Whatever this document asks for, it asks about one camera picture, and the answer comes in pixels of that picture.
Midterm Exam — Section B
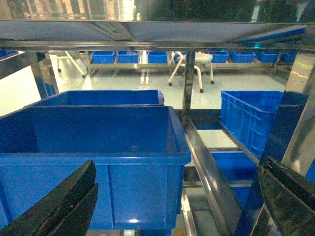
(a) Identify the white round stool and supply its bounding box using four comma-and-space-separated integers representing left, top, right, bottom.
168, 51, 214, 93

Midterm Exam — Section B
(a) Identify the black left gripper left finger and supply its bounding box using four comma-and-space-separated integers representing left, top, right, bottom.
0, 160, 98, 236

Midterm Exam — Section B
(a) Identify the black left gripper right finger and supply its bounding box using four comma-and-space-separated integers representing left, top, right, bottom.
258, 157, 315, 236

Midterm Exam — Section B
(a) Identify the blue bin left shelf front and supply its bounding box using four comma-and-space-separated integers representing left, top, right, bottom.
0, 105, 191, 231

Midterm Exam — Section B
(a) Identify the blue bin behind front bin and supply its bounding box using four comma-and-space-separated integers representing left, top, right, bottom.
25, 89, 164, 108

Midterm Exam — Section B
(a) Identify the blue crate right side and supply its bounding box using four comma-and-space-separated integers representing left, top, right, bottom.
220, 90, 284, 158

